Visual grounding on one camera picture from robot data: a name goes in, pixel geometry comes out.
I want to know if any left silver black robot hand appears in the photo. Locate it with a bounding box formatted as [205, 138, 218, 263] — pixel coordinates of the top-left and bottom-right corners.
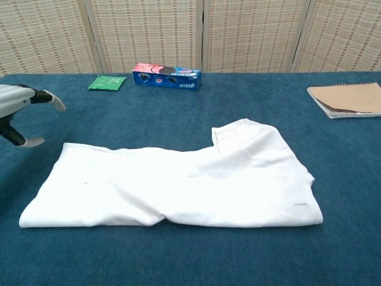
[0, 83, 67, 148]

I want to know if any white T-shirt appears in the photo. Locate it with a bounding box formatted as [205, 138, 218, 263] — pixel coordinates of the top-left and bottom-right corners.
[18, 118, 324, 229]

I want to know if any green sachet packet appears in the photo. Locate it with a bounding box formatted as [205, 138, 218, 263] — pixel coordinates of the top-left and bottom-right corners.
[87, 74, 127, 91]

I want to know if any woven folding screen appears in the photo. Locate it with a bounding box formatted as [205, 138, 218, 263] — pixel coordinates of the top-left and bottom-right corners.
[0, 0, 381, 77]

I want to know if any blue pink cookie box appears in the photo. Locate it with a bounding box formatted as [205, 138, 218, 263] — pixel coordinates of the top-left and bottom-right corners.
[132, 62, 203, 92]

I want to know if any brown spiral notebook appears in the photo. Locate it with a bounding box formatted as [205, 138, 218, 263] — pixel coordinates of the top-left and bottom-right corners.
[306, 82, 381, 120]

